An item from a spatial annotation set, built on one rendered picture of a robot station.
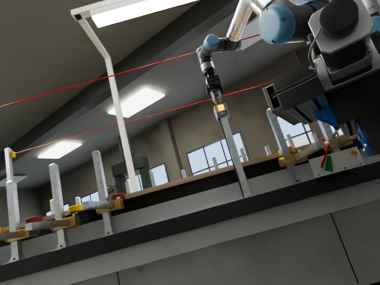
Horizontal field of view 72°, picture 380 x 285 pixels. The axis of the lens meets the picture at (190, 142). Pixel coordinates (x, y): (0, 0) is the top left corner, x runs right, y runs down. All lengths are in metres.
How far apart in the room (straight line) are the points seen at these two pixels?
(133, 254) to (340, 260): 1.12
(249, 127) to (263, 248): 4.85
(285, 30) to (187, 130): 6.28
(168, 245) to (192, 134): 5.71
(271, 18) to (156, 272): 1.37
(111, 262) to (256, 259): 0.78
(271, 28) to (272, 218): 0.90
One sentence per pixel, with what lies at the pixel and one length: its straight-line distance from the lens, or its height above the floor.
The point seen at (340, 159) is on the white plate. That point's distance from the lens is 1.54.
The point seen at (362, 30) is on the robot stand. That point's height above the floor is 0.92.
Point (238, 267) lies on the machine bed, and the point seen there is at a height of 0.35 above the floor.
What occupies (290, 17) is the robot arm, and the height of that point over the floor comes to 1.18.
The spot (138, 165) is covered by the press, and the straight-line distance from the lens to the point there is 6.22.
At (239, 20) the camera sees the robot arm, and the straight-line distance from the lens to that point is 1.46.
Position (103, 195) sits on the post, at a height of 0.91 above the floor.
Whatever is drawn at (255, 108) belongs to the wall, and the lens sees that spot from 6.30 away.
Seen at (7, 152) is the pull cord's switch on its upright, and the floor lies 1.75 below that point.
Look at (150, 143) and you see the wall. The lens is 7.87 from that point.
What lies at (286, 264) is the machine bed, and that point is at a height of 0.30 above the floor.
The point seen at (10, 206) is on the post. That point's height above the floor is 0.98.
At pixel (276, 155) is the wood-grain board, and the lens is 1.60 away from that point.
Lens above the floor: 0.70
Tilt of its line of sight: 15 degrees up
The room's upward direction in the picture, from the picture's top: 15 degrees counter-clockwise
